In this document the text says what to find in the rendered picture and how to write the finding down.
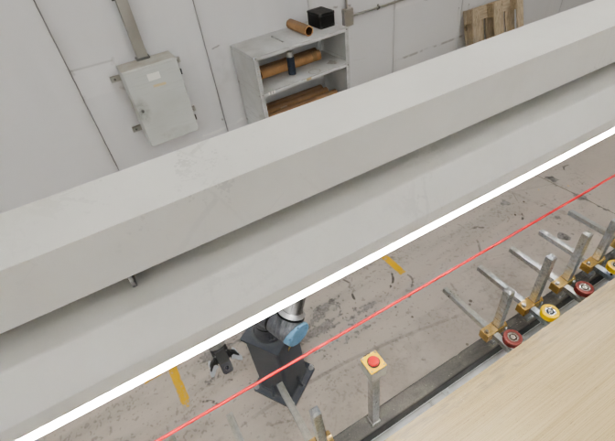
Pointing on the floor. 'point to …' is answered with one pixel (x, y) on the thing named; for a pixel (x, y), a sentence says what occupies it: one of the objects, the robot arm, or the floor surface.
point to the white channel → (279, 162)
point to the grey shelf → (339, 68)
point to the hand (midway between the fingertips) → (228, 369)
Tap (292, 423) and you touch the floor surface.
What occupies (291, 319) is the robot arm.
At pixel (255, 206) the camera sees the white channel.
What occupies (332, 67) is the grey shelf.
